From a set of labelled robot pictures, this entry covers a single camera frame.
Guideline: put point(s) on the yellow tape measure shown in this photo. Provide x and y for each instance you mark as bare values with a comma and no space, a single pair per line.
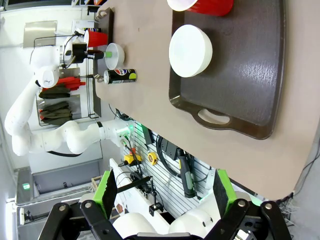
152,158

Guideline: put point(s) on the stainless steel plate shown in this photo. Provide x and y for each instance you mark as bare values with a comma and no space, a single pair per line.
40,32

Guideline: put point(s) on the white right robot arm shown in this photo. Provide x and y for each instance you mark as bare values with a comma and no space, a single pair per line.
140,226

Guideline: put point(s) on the white bowl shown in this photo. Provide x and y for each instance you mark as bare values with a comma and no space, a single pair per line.
190,51

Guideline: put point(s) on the red folded cloth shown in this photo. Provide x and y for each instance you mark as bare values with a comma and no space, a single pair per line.
70,83

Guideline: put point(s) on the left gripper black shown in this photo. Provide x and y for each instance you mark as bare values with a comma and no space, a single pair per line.
80,53

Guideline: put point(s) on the red plastic cup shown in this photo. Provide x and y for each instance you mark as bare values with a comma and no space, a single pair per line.
97,38
212,6

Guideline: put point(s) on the dark green folded cloth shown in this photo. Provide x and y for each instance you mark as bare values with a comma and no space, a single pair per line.
55,92
56,113

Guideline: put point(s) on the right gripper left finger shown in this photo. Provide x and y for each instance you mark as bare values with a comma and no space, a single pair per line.
105,197

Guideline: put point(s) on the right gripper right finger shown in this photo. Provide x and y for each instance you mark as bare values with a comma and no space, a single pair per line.
225,195

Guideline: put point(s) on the grey slat wall panel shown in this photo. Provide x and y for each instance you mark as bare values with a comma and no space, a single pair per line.
167,185

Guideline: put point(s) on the yellow emergency stop box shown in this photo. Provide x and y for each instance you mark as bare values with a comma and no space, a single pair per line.
131,158

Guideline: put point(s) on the grey metal cabinet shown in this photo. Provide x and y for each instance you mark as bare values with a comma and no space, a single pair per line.
62,180

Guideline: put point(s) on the black soda can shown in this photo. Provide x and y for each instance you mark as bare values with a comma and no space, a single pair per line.
95,29
121,76

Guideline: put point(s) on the black clamp bracket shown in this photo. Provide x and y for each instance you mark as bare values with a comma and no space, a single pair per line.
155,208

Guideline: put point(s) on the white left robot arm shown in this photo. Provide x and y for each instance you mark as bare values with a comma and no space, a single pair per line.
57,136

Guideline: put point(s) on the black power adapter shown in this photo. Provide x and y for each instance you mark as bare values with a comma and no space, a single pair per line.
148,135

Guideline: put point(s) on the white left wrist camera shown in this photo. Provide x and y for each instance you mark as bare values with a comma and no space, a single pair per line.
78,32

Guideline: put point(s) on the grey-white bowl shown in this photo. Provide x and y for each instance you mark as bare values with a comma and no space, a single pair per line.
115,56

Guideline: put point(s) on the black green power tool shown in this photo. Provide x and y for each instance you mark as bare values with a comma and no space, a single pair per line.
188,177

